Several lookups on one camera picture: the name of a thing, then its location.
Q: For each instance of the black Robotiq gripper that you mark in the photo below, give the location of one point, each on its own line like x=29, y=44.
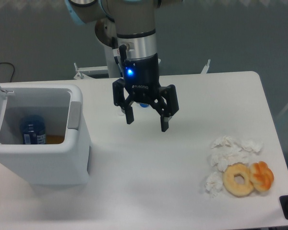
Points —
x=140, y=83

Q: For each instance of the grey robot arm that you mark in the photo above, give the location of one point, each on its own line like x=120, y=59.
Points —
x=131, y=34

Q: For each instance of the blue bottle cap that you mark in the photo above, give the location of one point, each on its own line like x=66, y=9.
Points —
x=143, y=105

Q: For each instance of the white trash can body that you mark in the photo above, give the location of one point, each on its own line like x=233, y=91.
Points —
x=61, y=107

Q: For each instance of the blue can in bin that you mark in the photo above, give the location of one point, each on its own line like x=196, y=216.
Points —
x=33, y=130

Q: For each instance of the large crumpled white tissue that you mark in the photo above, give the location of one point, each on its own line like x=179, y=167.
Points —
x=229, y=150

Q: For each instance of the small crumpled white tissue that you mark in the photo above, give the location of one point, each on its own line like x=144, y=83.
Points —
x=214, y=184

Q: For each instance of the orange glazed pastry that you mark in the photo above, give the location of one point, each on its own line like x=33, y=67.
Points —
x=261, y=176

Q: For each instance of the white table bracket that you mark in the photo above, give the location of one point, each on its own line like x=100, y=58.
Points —
x=206, y=67

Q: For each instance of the ring donut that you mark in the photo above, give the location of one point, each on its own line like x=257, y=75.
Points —
x=236, y=180

